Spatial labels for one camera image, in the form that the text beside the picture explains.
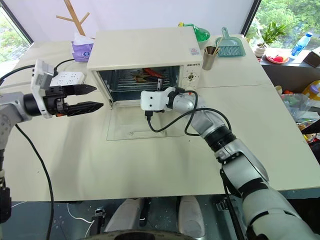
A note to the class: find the teal dustpan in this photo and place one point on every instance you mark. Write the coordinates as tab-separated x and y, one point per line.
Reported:
231	51

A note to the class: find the white robot left leg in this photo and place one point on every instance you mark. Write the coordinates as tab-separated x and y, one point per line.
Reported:
125	215

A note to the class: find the red plate with fruit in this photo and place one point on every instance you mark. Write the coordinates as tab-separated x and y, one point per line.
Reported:
277	58

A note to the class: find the white robot leg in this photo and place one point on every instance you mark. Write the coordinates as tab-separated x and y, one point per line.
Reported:
191	217
125	215

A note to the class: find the clear blue water bottle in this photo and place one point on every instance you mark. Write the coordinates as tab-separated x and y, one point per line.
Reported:
300	45

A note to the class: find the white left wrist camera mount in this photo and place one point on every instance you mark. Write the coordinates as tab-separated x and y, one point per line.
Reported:
41	75

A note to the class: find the white power strip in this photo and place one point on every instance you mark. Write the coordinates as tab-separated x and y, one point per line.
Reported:
68	78

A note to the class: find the yellow plastic bottle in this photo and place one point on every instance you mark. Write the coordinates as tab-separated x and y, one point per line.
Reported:
312	88

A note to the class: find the white robot right leg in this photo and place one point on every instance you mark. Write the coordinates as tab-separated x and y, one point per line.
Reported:
191	217

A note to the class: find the cream toaster oven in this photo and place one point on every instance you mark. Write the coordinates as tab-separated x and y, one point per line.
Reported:
140	47

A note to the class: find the wooden coat rack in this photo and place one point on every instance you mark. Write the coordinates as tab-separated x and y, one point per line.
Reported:
78	21

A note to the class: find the green plastic bottle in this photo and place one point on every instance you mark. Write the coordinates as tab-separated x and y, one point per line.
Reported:
201	33

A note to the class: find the red sausage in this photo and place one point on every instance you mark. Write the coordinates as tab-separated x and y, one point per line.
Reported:
152	72

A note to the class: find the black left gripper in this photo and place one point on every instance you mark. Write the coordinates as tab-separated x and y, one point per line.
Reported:
53	100

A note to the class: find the metal cup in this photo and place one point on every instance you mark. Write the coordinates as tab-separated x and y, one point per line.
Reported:
208	61

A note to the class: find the glass toaster oven door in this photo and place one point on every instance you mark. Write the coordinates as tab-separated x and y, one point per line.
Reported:
135	125

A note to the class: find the clear plastic bag clutter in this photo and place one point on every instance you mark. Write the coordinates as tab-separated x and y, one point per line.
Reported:
300	107

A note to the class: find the purple tissue pack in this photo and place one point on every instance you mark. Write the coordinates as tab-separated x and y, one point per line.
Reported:
81	50

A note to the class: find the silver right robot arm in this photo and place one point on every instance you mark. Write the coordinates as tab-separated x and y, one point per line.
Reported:
252	172

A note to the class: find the green potted plant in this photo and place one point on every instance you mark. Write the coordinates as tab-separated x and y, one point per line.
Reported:
271	33

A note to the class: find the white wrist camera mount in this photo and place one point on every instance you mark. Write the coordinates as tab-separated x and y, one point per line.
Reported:
153	100
41	75

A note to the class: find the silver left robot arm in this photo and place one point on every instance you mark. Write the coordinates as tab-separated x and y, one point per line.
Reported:
10	105

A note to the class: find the food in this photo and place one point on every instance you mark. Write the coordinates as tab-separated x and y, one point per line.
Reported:
146	78

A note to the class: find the brown box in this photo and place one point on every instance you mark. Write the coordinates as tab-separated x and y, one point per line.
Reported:
312	58

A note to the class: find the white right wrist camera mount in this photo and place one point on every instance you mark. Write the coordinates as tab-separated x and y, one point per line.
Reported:
153	100

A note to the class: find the oven control knob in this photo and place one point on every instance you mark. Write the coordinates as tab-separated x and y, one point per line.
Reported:
191	77

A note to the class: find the wooden sticks bundle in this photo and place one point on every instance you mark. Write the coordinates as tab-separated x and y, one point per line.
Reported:
213	50

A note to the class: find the dark rounded robot torso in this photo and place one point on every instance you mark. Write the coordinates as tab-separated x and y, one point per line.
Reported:
145	235

